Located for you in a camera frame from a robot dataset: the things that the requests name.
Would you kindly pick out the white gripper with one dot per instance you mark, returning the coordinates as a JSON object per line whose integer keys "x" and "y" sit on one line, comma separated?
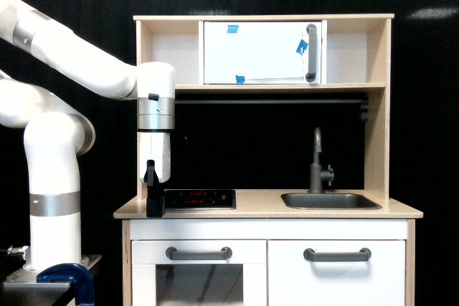
{"x": 154, "y": 162}

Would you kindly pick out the white microwave door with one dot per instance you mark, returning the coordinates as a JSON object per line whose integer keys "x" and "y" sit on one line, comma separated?
{"x": 264, "y": 52}

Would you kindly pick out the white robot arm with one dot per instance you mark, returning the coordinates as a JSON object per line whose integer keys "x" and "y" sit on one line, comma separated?
{"x": 55, "y": 134}

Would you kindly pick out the white oven door with window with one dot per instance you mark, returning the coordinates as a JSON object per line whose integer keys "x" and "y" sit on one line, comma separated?
{"x": 240, "y": 280}

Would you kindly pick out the white cabinet door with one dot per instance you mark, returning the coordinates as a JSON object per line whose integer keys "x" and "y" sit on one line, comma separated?
{"x": 294, "y": 281}

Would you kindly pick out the black toy stovetop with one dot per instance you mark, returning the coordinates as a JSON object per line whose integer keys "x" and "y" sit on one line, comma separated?
{"x": 200, "y": 199}

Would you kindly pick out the blue C-clamp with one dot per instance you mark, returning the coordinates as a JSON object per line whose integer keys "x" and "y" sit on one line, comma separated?
{"x": 77, "y": 275}

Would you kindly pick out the blue tape piece bottom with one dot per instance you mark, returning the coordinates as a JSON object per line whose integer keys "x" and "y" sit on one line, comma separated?
{"x": 240, "y": 79}

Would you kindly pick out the blue tape piece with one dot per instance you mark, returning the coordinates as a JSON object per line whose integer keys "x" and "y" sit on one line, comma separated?
{"x": 240, "y": 79}
{"x": 302, "y": 47}
{"x": 232, "y": 28}

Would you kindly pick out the grey toy sink basin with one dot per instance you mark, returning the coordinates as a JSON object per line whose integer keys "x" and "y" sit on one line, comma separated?
{"x": 328, "y": 201}

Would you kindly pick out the grey toy faucet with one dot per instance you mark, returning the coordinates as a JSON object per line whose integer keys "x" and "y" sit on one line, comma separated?
{"x": 318, "y": 175}

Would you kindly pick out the blue tape piece top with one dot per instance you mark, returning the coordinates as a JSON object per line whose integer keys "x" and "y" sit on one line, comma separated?
{"x": 232, "y": 28}

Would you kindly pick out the blue tape piece right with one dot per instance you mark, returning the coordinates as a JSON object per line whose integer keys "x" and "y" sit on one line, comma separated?
{"x": 302, "y": 47}

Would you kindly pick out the grey oven door handle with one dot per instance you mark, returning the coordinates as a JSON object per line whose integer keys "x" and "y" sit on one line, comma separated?
{"x": 181, "y": 255}

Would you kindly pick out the black hanging rail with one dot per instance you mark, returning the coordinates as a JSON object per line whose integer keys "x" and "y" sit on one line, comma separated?
{"x": 267, "y": 101}

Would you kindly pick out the silver cable connector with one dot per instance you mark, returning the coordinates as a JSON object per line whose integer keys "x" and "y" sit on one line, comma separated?
{"x": 17, "y": 250}

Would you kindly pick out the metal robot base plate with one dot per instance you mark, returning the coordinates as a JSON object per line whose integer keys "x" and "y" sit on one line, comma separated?
{"x": 25, "y": 277}

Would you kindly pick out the wooden toy kitchen frame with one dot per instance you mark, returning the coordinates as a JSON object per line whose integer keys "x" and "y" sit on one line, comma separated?
{"x": 363, "y": 53}

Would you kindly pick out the grey cabinet door handle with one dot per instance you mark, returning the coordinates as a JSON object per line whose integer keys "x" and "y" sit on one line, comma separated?
{"x": 363, "y": 255}

